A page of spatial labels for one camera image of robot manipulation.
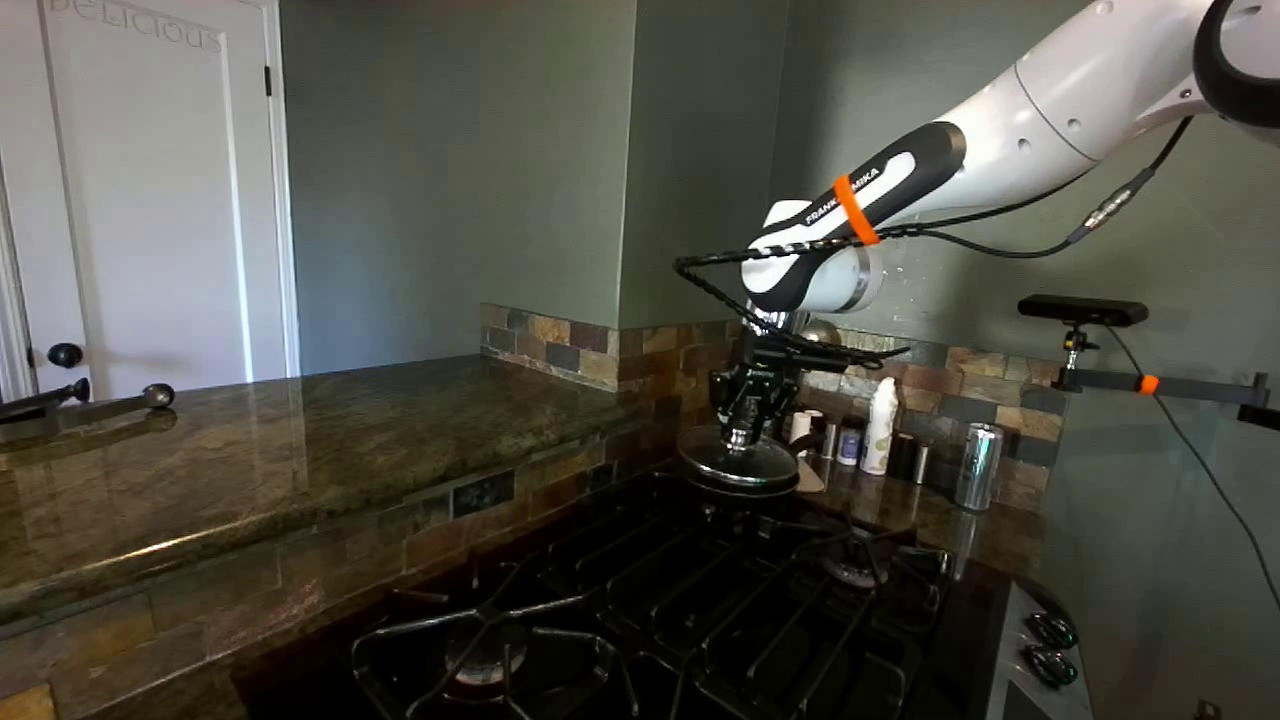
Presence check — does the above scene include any white plastic bottle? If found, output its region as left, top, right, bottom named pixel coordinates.
left=856, top=373, right=902, bottom=478

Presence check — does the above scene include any black handle object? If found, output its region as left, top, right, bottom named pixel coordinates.
left=0, top=374, right=96, bottom=427

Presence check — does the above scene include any thin black camera cable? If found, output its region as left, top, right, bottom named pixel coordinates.
left=1100, top=325, right=1280, bottom=617

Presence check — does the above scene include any orange strap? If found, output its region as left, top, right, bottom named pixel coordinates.
left=826, top=170, right=889, bottom=252

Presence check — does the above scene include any white panel door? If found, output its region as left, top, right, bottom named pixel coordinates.
left=0, top=0, right=303, bottom=404

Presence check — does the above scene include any black stove knob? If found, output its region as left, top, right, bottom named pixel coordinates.
left=1017, top=645, right=1080, bottom=692
left=1020, top=606, right=1085, bottom=653

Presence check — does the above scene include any black frying pan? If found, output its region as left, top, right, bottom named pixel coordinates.
left=676, top=456, right=806, bottom=506

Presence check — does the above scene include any black door handle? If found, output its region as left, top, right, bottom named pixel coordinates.
left=53, top=380, right=178, bottom=421

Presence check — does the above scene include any round glass pan lid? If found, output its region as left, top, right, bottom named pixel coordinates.
left=676, top=427, right=802, bottom=494

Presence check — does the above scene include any dark shaker container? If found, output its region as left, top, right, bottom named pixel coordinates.
left=889, top=430, right=931, bottom=490

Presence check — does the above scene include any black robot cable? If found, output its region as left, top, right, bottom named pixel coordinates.
left=670, top=112, right=1194, bottom=314

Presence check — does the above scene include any silver drink can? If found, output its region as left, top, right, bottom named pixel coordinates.
left=953, top=421, right=1009, bottom=515

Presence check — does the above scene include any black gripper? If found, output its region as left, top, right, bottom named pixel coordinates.
left=712, top=356, right=806, bottom=460

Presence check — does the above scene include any small dark jar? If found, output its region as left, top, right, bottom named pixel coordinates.
left=831, top=421, right=869, bottom=471

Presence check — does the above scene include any black stereo camera bar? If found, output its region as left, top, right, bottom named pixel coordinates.
left=1017, top=290, right=1150, bottom=331

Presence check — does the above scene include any camera stand with orange clamps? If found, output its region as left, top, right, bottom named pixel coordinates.
left=1048, top=321, right=1280, bottom=430

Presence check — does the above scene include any wall outlet plate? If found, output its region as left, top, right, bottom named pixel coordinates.
left=447, top=466, right=521, bottom=520

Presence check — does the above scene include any black gas stove range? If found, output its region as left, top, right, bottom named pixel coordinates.
left=349, top=474, right=1097, bottom=720

